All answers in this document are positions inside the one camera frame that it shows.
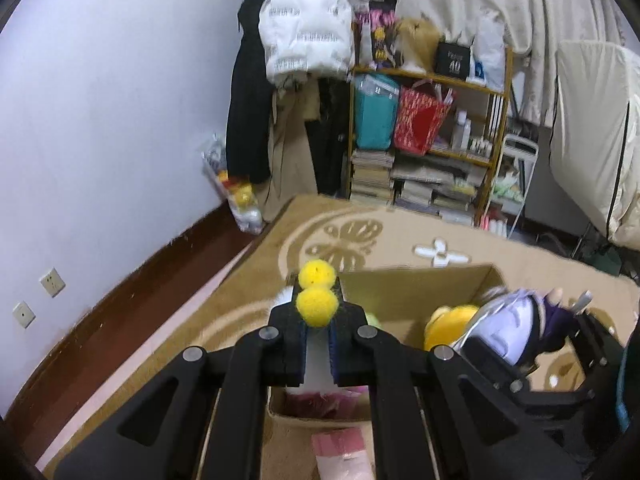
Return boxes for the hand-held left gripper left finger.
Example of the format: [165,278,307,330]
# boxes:
[52,306,309,480]

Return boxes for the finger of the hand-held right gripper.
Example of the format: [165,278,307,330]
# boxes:
[575,309,627,377]
[461,336,532,394]

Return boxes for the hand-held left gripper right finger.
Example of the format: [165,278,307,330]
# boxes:
[327,280,585,480]

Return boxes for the purple-haired plush doll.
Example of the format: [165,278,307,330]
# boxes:
[450,287,582,370]

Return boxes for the white plush with yellow pompoms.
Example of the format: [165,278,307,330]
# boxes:
[272,259,362,397]

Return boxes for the yellow plush toy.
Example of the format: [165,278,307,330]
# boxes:
[423,305,482,354]

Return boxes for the printed cardboard box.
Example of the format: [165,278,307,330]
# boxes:
[267,263,626,432]

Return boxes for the pink tissue packet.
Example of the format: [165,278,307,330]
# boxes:
[311,427,377,480]

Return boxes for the beige patterned rug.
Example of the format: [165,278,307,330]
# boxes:
[42,195,640,480]

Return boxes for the clear bag of toys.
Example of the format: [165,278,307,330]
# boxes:
[200,132,266,235]

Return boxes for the white trolley cart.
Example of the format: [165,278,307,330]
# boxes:
[486,132,541,239]

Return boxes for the stack of books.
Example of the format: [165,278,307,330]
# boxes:
[349,148,396,206]

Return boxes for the pile of magazines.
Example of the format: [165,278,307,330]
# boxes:
[389,152,489,223]

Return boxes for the beige hanging coat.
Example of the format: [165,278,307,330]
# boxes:
[262,79,322,224]

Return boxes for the cream quilt on rack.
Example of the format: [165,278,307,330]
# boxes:
[548,39,640,252]

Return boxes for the dark hanging garment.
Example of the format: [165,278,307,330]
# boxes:
[304,76,354,197]

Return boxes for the white bottles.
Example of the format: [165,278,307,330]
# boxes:
[451,109,493,157]

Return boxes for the wooden shelf rack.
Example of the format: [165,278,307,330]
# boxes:
[347,44,514,227]

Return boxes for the teal bag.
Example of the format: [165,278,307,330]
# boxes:
[353,73,401,151]

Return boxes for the red patterned gift bag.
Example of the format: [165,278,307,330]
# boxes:
[393,84,454,157]

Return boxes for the black hanging coat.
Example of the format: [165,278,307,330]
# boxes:
[225,0,276,187]

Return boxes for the white plastic bag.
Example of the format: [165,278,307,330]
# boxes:
[469,14,507,87]

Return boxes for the black box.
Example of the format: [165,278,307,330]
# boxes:
[435,40,474,81]

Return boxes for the blond wig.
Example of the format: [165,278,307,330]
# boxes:
[397,17,444,72]

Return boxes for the white printed puffer jacket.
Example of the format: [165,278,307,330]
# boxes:
[258,0,356,87]

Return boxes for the white wall socket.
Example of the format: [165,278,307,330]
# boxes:
[40,267,67,297]
[12,301,37,330]

